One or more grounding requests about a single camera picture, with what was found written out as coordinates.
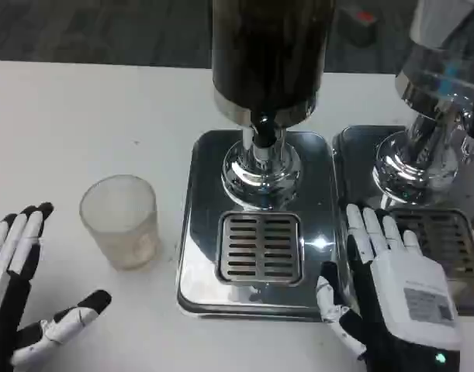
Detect clear ribbed glass cup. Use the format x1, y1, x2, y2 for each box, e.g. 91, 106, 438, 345
79, 174, 162, 271

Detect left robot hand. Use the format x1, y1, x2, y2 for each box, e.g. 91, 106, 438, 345
0, 201, 112, 372

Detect clear drink dispenser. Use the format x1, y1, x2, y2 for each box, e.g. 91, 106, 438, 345
371, 0, 474, 207

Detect dark drink dispenser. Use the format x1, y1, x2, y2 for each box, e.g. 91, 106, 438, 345
211, 0, 337, 205

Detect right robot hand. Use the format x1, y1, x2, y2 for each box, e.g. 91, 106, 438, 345
316, 204, 464, 372

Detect black box with red label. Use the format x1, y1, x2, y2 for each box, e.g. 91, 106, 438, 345
334, 4, 377, 46

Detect steel drip tray with grid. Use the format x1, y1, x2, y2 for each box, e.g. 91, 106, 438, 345
176, 129, 348, 322
331, 124, 474, 317

